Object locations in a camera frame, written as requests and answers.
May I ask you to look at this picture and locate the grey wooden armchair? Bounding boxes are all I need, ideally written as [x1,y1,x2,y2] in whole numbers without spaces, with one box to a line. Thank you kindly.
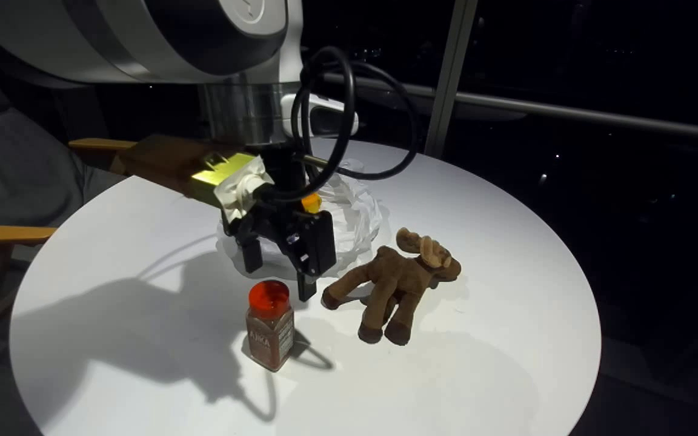
[0,31,142,374]

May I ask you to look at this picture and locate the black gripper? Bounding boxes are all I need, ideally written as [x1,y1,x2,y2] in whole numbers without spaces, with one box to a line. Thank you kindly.
[234,142,339,302]

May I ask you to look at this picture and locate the grey window post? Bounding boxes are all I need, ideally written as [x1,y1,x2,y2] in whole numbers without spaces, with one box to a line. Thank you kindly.
[423,0,480,160]

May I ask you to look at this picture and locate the red lid spice jar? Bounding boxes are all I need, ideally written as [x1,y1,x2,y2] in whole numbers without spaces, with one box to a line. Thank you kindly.
[245,279,298,374]

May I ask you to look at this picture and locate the white plastic bag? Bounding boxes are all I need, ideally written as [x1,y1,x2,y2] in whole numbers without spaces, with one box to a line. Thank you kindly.
[216,173,388,269]

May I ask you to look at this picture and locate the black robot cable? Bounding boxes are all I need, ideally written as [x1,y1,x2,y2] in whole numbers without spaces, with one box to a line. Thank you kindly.
[290,43,423,204]

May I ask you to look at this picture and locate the grey horizontal railing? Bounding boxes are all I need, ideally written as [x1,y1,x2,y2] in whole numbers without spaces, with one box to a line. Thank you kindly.
[315,67,698,145]

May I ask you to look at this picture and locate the brown moose plush toy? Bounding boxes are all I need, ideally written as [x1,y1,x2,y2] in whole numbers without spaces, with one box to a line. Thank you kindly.
[320,226,465,348]

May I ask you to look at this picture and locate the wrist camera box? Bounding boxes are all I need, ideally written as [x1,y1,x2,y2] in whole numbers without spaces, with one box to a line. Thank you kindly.
[109,130,277,226]

